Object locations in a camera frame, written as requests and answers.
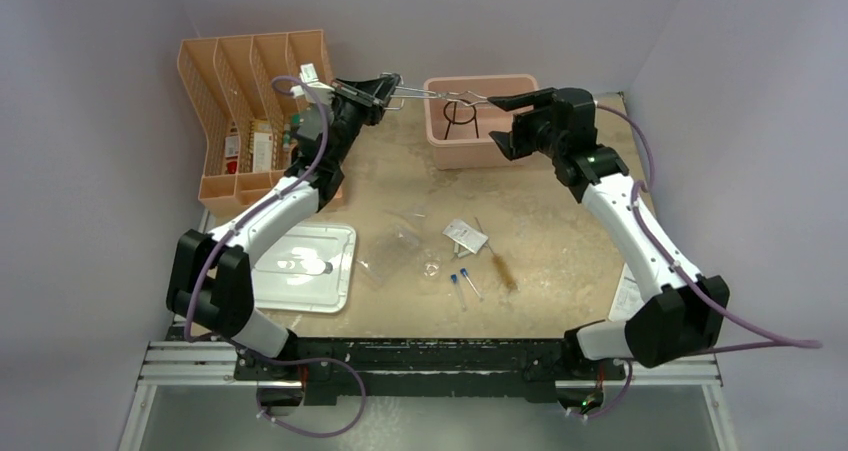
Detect clear plastic well plate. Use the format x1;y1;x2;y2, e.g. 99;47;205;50
356;225;421;286

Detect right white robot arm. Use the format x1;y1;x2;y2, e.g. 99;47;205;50
487;88;730;378

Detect black wire tripod stand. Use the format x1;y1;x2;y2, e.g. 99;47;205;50
442;101;480;140

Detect test tube blue cap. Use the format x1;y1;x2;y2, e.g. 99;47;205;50
450;274;467;312
460;268;484;301

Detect brown test tube brush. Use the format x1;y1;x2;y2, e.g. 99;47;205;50
486;241;519;293

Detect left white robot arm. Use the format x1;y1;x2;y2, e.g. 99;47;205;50
165;73;402;380

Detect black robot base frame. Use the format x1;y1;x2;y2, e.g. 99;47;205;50
234;337;627;408

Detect colourful items in organizer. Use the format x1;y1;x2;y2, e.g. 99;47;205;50
282;113;302;154

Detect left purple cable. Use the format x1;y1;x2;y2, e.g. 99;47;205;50
183;75;369;439

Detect white red box in organizer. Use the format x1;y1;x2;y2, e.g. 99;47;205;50
223;120;274;174

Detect small clear glass dish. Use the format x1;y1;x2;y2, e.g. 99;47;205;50
420;255;442;280

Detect metal crucible tongs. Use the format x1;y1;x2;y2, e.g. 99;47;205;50
386;85;490;111

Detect aluminium rail frame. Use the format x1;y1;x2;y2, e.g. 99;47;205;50
119;209;723;451

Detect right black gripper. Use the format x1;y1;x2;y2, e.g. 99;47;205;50
489;90;567;162

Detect white instruction sheet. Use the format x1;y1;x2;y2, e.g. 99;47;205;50
608;265;644;321

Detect peach slotted file organizer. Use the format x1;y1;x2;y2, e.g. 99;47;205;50
177;30;333;218

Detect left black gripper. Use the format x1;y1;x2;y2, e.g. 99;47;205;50
326;75;398;168

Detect pink plastic bin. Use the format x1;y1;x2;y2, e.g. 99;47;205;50
424;74;538;170

